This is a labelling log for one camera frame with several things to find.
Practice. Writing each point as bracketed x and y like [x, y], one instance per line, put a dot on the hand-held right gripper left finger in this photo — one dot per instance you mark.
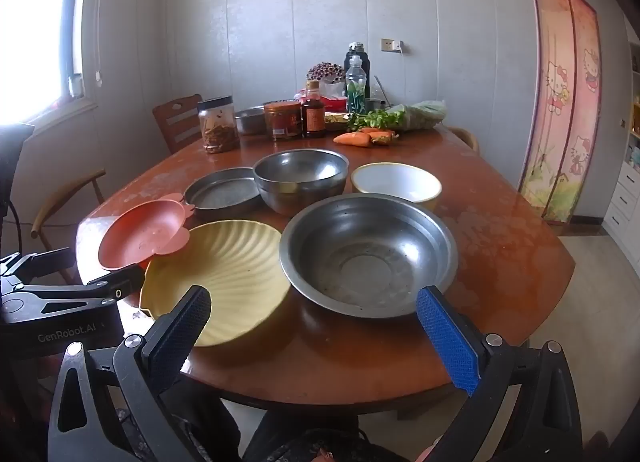
[182, 329]

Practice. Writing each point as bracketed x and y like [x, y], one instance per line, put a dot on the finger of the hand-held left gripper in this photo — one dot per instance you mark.
[45, 264]
[112, 284]

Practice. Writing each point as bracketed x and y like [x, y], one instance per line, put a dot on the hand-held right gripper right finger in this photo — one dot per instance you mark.
[447, 342]

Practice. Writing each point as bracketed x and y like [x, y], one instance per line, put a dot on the orange plastic plate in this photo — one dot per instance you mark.
[140, 237]

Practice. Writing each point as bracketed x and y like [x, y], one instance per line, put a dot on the large steel basin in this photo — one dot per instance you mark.
[370, 262]

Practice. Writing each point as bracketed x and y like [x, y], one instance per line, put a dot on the steel plate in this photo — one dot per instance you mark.
[220, 192]

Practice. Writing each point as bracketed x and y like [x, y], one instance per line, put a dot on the white bowl with yellow rim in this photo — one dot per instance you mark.
[395, 182]

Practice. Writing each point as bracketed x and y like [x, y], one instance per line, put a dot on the medium steel bowl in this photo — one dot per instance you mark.
[300, 187]

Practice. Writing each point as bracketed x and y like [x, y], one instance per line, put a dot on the curved-back chair with dark seat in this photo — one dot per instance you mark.
[65, 192]

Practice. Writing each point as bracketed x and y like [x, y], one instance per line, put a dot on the wooden slat-back chair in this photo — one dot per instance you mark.
[175, 127]

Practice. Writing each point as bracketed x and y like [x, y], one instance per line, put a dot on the clear jar with black lid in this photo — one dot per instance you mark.
[218, 130]

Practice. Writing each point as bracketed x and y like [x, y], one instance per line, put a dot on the curved wooden chair back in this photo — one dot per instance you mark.
[467, 138]

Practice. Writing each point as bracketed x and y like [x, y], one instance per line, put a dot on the small steel container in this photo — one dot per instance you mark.
[250, 122]

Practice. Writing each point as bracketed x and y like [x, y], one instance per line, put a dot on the carrot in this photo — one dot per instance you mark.
[352, 140]
[384, 136]
[371, 130]

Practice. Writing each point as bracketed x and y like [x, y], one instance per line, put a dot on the window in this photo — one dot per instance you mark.
[35, 42]

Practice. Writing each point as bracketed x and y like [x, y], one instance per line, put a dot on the plastic bag of greens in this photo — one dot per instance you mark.
[425, 115]

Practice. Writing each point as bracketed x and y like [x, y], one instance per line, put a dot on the red-label sauce jar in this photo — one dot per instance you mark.
[282, 122]

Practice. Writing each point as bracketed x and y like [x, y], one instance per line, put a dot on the white storage cabinet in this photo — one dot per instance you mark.
[625, 192]

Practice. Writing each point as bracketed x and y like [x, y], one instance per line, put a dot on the green leafy vegetables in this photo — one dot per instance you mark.
[375, 118]

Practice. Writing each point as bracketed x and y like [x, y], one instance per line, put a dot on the small steel pot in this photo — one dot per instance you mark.
[379, 105]

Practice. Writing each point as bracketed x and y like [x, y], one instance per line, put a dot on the yellow food packet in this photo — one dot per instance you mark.
[337, 120]

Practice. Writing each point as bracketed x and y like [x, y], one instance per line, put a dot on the dark sauce bottle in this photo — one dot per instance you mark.
[313, 117]

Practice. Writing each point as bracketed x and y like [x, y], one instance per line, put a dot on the red package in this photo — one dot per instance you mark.
[332, 102]

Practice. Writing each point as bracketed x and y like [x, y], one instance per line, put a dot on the clear plastic bottle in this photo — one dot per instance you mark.
[356, 87]

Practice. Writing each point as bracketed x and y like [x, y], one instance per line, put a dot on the pink cartoon door curtain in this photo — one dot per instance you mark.
[555, 92]

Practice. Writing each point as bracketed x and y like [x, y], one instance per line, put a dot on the dried flower bouquet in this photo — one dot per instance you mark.
[325, 71]

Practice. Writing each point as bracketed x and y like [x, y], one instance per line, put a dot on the white plug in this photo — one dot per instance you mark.
[398, 47]

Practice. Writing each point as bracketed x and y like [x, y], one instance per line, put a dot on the black thermos flask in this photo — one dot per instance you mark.
[350, 50]

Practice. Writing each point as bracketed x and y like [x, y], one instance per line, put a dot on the wall power outlet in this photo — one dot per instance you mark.
[386, 45]

